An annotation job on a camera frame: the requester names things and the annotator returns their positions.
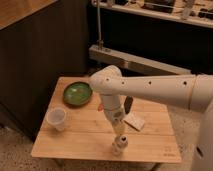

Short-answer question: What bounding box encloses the small white bottle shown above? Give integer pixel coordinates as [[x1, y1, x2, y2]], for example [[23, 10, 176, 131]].
[[112, 135, 128, 155]]

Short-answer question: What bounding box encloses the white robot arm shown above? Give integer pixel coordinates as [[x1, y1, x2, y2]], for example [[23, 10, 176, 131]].
[[89, 65, 213, 171]]

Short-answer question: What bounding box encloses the white flat box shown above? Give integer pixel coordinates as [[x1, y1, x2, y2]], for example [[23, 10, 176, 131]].
[[124, 113, 145, 131]]

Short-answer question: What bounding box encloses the orange carrot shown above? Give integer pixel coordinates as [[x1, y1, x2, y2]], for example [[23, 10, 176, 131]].
[[98, 104, 103, 111]]

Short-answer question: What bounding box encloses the black rectangular remote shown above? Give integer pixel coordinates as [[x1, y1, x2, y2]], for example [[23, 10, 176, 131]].
[[124, 96, 133, 114]]

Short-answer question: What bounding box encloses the wooden table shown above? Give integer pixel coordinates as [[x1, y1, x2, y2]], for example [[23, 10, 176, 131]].
[[31, 77, 181, 163]]

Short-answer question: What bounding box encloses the green plate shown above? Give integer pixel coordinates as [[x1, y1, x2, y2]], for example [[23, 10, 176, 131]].
[[63, 81, 93, 106]]

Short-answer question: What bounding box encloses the clear plastic cup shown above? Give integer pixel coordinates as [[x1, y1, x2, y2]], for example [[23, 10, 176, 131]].
[[46, 107, 66, 131]]

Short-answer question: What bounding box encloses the metal shelf rack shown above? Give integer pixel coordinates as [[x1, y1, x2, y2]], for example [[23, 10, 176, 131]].
[[89, 0, 213, 75]]

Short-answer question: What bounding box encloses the dark wooden cabinet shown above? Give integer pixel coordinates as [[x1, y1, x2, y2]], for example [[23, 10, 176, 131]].
[[0, 0, 89, 140]]

